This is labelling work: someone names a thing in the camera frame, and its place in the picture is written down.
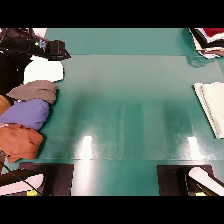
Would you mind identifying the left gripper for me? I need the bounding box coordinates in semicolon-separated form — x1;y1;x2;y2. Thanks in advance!
48;39;72;62

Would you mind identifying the white garment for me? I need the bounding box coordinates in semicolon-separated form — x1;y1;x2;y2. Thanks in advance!
23;54;65;84

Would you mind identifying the grey-brown garment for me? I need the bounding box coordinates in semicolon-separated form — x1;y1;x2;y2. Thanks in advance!
6;79;60;105

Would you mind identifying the purple garment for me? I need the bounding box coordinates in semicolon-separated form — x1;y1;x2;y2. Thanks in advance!
2;98;50;132

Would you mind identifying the brown garment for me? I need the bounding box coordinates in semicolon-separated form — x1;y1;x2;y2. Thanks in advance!
0;94;14;117

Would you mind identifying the orange garment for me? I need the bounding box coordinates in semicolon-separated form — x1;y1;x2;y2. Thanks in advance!
0;123;45;164

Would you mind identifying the heap of clothes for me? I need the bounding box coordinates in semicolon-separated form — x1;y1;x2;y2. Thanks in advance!
188;28;224;60

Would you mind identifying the red garment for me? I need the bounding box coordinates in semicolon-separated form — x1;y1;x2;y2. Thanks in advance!
203;28;224;38

